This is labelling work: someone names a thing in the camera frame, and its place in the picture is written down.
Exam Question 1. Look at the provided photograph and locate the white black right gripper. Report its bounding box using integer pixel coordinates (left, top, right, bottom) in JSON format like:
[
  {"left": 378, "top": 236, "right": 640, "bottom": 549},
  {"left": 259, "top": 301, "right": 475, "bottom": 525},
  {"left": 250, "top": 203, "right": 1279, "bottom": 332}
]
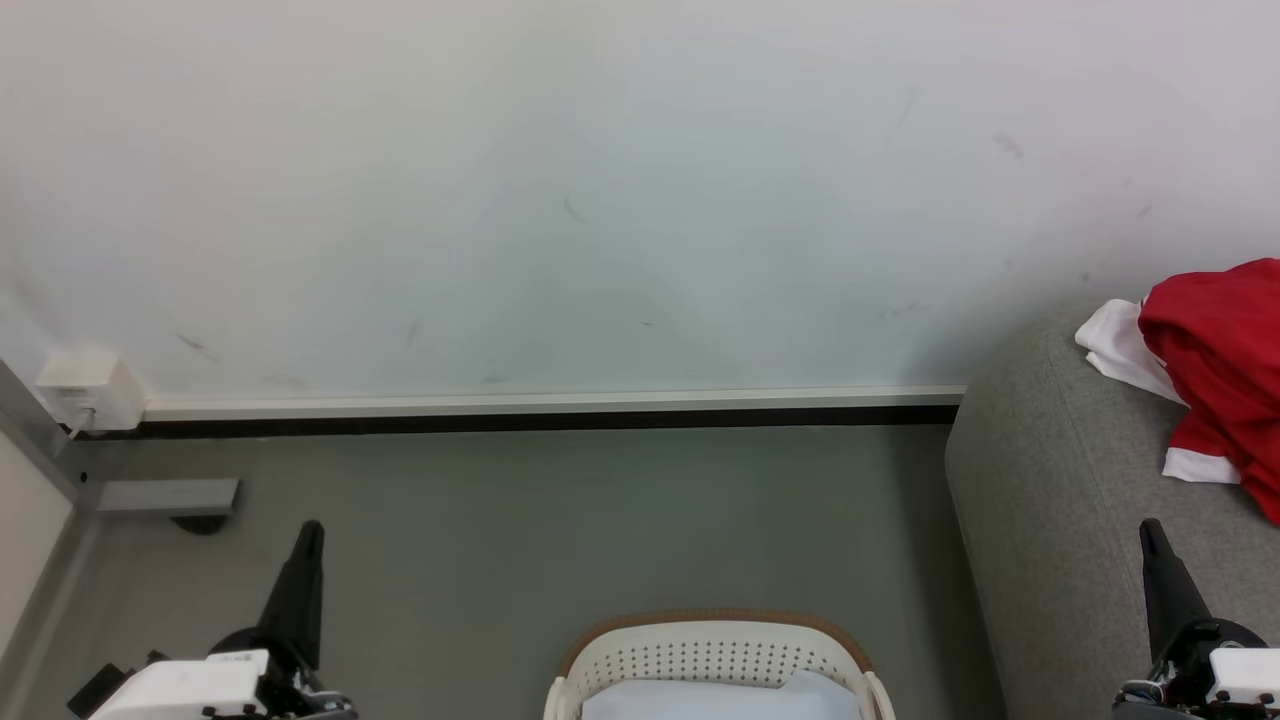
[{"left": 1112, "top": 517, "right": 1280, "bottom": 720}]

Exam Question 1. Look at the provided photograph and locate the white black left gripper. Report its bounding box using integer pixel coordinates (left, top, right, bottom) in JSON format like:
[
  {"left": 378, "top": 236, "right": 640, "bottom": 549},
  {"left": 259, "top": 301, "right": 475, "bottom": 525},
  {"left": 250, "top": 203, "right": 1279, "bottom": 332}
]
[{"left": 66, "top": 519, "right": 359, "bottom": 720}]

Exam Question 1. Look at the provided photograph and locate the red and white garment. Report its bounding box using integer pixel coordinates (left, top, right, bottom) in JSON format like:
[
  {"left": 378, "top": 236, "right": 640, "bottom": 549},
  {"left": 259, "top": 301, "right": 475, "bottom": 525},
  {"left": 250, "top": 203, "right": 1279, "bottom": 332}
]
[{"left": 1074, "top": 257, "right": 1280, "bottom": 527}]

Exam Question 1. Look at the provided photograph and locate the grey fabric sofa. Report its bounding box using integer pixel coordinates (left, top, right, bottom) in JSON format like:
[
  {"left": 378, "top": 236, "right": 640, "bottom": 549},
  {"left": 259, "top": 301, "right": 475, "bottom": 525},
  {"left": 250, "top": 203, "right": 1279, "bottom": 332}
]
[{"left": 944, "top": 305, "right": 1280, "bottom": 720}]

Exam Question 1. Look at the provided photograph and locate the grey metal foot bar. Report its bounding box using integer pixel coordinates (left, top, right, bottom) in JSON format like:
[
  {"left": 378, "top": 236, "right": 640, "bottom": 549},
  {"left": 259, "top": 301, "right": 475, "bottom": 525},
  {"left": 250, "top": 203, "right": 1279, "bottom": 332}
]
[{"left": 94, "top": 477, "right": 242, "bottom": 518}]

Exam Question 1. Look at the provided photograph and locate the grey framed partition panel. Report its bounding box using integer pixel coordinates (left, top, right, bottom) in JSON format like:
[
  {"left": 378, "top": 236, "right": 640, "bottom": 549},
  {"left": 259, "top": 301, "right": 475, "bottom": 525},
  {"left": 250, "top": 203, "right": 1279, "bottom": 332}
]
[{"left": 0, "top": 358, "right": 103, "bottom": 720}]

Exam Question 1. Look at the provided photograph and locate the white baseboard with black strip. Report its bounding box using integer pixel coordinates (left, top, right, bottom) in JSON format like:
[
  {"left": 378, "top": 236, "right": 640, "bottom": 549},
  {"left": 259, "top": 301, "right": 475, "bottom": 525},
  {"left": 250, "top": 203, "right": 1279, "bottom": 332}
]
[{"left": 98, "top": 385, "right": 970, "bottom": 441}]

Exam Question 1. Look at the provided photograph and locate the white laundry basket brown rim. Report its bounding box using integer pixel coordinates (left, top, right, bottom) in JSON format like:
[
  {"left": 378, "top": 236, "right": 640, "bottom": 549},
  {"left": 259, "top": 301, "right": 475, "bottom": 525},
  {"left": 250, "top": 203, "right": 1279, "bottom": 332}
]
[{"left": 543, "top": 610, "right": 898, "bottom": 720}]

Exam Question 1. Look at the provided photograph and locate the pale blue garment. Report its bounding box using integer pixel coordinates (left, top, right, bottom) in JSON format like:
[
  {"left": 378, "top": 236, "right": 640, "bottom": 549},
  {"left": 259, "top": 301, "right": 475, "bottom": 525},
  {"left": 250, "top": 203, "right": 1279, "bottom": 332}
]
[{"left": 581, "top": 669, "right": 864, "bottom": 720}]

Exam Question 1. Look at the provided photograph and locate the white wall socket box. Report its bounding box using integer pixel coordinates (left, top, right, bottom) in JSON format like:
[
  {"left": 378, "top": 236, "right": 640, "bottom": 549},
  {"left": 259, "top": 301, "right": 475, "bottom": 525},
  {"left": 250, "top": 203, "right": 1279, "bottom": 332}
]
[{"left": 35, "top": 348, "right": 150, "bottom": 433}]

